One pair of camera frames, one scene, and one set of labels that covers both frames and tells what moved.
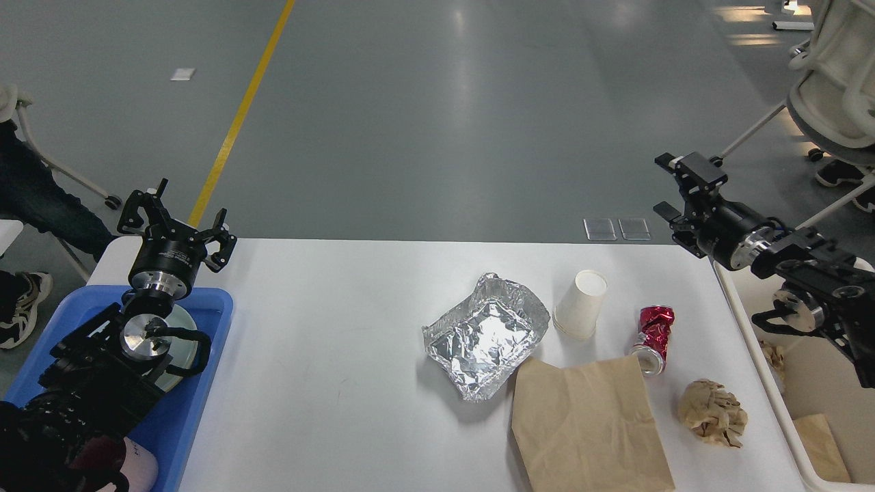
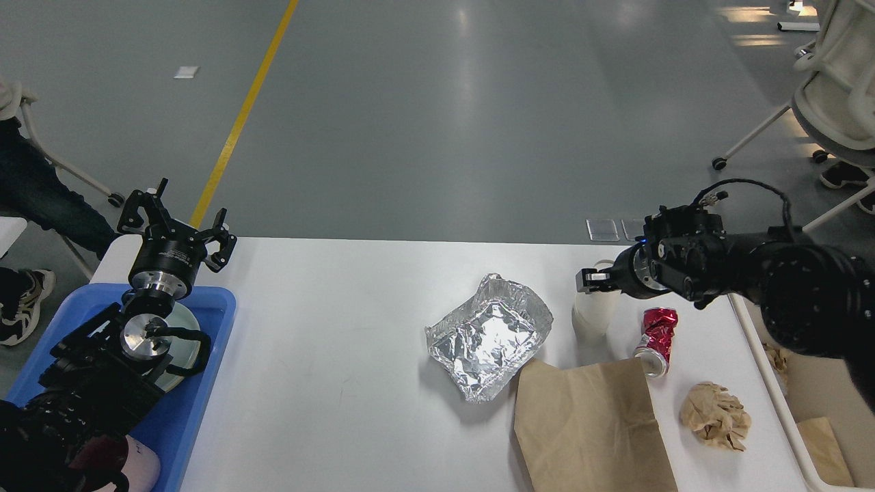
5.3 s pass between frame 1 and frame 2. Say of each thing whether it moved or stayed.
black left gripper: stayed
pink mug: moved
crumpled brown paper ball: stayed
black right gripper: moved
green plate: stayed
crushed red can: stayed
